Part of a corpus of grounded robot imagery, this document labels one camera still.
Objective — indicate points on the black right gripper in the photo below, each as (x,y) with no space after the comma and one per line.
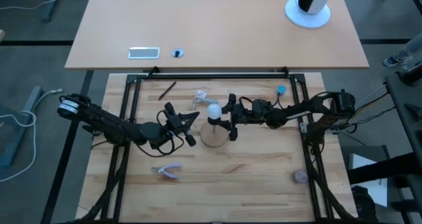
(242,113)

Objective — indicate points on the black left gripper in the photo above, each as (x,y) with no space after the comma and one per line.
(176,122)

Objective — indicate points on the white light bulb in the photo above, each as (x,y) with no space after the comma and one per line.
(214,111)

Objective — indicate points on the round wooden lamp base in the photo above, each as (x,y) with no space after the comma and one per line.
(214,138)

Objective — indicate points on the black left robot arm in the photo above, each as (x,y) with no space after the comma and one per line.
(108,122)

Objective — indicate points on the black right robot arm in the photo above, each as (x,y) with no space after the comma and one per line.
(310,107)

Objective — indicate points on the black pen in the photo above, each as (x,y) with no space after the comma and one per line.
(167,90)

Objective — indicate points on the light wooden desk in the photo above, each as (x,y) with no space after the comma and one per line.
(214,19)

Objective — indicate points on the grey crumpled ball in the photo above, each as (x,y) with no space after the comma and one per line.
(300,177)

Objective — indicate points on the white cylindrical stand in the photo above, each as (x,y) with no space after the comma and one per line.
(308,19)

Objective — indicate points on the white paper sheet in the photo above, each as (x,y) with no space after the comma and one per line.
(366,164)

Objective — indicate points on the black bag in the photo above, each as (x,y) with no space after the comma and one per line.
(362,204)

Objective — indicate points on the grey metal desk foot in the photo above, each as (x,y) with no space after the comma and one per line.
(51,6)
(23,125)

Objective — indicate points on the person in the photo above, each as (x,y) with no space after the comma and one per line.
(394,61)

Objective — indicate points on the black side table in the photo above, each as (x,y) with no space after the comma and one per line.
(405,95)

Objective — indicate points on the black aluminium frame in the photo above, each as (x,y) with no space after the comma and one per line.
(230,76)

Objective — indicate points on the black frame clamp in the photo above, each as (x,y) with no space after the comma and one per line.
(285,71)
(153,71)

